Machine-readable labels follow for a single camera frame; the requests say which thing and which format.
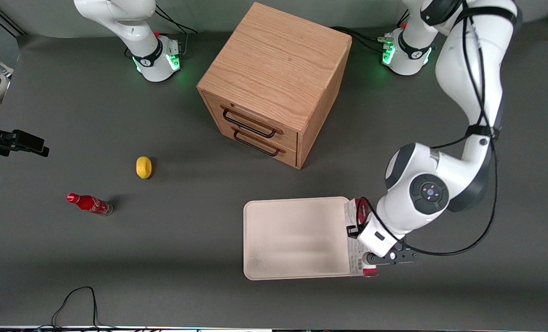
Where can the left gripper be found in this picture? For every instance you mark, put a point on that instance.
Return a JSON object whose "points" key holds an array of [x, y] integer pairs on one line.
{"points": [[351, 232]]}

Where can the red cookie box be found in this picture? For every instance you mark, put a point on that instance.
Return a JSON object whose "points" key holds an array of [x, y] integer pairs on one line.
{"points": [[354, 258]]}

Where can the cream plastic tray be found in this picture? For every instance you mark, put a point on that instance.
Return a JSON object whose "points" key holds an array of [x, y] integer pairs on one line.
{"points": [[297, 240]]}

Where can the red cola bottle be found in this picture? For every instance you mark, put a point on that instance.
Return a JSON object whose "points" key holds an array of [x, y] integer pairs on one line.
{"points": [[89, 204]]}

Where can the wooden drawer front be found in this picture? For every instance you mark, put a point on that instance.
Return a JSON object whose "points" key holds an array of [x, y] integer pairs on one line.
{"points": [[283, 138], [290, 157]]}

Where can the yellow lemon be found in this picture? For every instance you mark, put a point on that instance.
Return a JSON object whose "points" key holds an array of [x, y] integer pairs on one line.
{"points": [[144, 167]]}

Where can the dark grey table mat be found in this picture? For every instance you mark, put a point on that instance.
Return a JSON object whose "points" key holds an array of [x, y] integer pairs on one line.
{"points": [[186, 276]]}

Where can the wooden drawer cabinet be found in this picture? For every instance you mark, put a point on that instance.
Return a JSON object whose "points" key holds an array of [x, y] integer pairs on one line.
{"points": [[278, 60]]}

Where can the black frame rail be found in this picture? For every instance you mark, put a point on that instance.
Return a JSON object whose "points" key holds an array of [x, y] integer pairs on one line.
{"points": [[6, 22]]}

